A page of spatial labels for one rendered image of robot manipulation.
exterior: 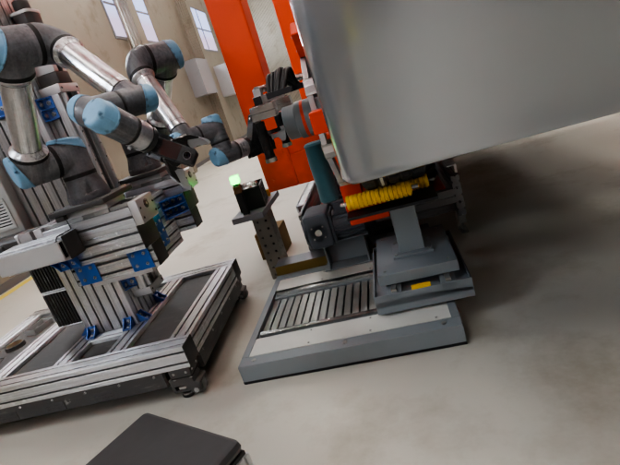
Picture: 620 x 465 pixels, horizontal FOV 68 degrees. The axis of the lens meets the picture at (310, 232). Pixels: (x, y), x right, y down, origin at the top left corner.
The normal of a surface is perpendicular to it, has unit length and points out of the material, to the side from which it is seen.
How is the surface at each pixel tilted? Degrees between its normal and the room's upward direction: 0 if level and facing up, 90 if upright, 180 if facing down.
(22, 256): 90
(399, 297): 90
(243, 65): 90
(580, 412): 0
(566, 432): 0
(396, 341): 90
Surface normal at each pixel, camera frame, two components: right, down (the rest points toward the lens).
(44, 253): -0.08, 0.33
